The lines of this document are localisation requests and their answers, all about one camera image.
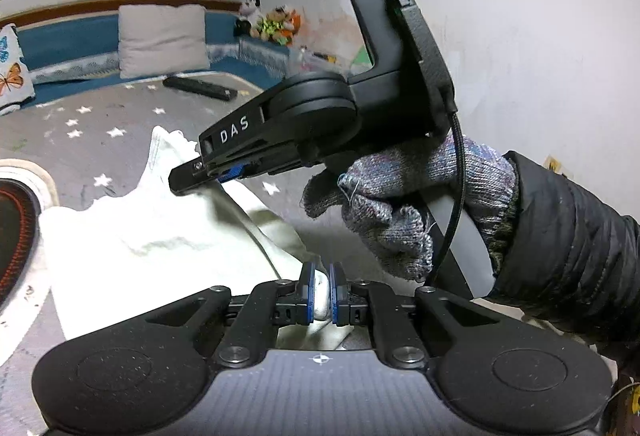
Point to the pale green lace-trimmed garment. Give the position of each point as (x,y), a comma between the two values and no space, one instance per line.
(150,236)

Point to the person's right hand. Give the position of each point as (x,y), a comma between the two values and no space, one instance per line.
(390,216)

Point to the panda plush toy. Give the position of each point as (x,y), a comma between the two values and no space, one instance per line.
(249,13)

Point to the blue sofa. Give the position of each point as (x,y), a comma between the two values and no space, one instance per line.
(75,41)

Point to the butterfly print pillow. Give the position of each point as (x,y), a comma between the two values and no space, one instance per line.
(12,76)

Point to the clear plastic box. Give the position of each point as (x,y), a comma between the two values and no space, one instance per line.
(315,63)

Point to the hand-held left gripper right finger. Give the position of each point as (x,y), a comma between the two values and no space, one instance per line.
(334,291)

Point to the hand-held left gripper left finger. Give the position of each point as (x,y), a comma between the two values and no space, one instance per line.
(310,291)

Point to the plain beige pillow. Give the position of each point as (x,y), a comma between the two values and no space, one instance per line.
(160,41)

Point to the round black induction cooktop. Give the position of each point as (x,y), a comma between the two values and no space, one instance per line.
(15,236)

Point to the person's right forearm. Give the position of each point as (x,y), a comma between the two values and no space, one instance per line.
(575,256)

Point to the brown bear plush toy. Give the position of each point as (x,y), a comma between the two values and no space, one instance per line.
(272,26)

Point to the grey star-print tablecloth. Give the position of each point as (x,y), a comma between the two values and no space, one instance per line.
(100,156)

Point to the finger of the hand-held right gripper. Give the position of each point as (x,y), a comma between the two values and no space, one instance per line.
(187,178)
(232,173)

